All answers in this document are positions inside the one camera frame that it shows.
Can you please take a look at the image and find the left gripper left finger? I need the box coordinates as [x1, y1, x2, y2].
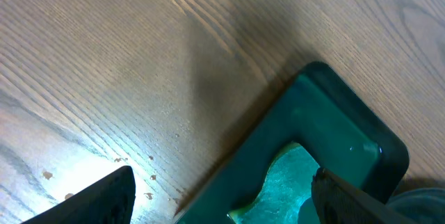
[23, 166, 136, 224]

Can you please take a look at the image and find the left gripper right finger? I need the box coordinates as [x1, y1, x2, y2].
[311, 168, 413, 224]

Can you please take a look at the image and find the green sponge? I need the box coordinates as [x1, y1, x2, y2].
[227, 143, 320, 224]

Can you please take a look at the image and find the round black tray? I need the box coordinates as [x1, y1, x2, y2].
[387, 188, 445, 224]

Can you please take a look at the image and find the black rectangular tray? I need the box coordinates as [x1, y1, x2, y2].
[174, 62, 410, 223]

